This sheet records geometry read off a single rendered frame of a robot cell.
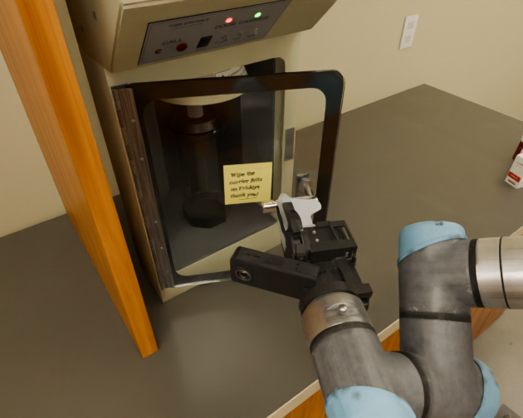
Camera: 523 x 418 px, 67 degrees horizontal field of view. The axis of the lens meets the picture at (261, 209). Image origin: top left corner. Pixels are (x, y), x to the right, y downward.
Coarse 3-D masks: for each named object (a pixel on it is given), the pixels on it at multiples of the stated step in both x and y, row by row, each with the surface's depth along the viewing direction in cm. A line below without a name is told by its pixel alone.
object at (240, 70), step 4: (232, 68) 64; (236, 68) 65; (240, 68) 66; (244, 68) 68; (216, 72) 62; (220, 72) 63; (224, 72) 63; (228, 72) 64; (232, 72) 64; (236, 72) 65; (240, 72) 66; (244, 72) 68; (200, 76) 62; (204, 76) 62; (208, 76) 62; (212, 76) 62; (216, 76) 63; (220, 76) 63
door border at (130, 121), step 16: (128, 96) 51; (128, 112) 53; (128, 128) 54; (128, 144) 55; (144, 160) 58; (144, 176) 59; (144, 192) 61; (144, 208) 63; (160, 224) 66; (160, 240) 68; (160, 256) 70; (160, 272) 72
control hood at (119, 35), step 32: (96, 0) 42; (128, 0) 37; (160, 0) 38; (192, 0) 40; (224, 0) 43; (256, 0) 46; (320, 0) 53; (96, 32) 46; (128, 32) 41; (288, 32) 59; (128, 64) 47
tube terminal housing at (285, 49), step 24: (72, 0) 49; (72, 24) 54; (96, 48) 49; (240, 48) 59; (264, 48) 62; (288, 48) 65; (96, 72) 53; (120, 72) 51; (144, 72) 53; (168, 72) 55; (192, 72) 57; (96, 96) 59; (120, 144) 57; (120, 168) 64; (120, 192) 72; (144, 240) 70; (144, 264) 80; (168, 288) 78
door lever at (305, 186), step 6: (306, 180) 65; (300, 186) 65; (306, 186) 65; (312, 186) 66; (306, 192) 64; (312, 192) 64; (294, 198) 62; (300, 198) 62; (306, 198) 62; (312, 198) 62; (264, 204) 61; (270, 204) 61; (276, 204) 61; (264, 210) 61; (270, 210) 61; (276, 210) 62
